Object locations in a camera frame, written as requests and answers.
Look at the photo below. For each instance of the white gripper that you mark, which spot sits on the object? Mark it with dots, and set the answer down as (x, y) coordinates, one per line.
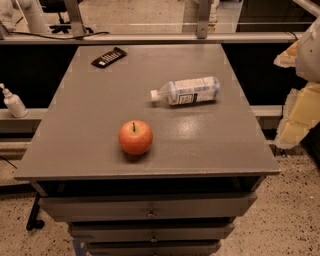
(310, 55)

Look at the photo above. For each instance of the clear blue plastic bottle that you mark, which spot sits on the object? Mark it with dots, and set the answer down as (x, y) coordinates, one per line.
(187, 91)

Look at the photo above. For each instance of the white pump dispenser bottle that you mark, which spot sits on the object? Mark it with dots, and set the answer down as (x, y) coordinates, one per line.
(13, 102)

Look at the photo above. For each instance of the grey drawer cabinet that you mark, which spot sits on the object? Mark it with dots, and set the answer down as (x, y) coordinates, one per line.
(155, 155)

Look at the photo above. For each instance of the red apple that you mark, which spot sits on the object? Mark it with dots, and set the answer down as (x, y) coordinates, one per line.
(135, 137)

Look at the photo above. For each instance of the black remote control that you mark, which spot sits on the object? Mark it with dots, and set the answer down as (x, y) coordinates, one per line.
(109, 58)

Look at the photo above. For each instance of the bottom grey drawer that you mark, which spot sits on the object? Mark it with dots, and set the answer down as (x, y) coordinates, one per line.
(162, 248)

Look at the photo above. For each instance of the grey drawer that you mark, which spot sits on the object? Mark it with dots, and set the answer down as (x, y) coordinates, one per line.
(162, 248)
(151, 232)
(147, 207)

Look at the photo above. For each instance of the middle grey drawer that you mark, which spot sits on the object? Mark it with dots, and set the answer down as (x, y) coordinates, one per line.
(151, 232)

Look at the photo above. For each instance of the black office chair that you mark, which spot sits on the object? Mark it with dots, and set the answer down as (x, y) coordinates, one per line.
(58, 7)

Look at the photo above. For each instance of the top grey drawer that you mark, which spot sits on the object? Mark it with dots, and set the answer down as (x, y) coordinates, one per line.
(147, 207)

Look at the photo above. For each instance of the grey metal rail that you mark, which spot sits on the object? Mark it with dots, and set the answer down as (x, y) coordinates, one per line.
(21, 38)

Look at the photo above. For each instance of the grey metal post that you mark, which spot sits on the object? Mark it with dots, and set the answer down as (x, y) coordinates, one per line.
(203, 18)

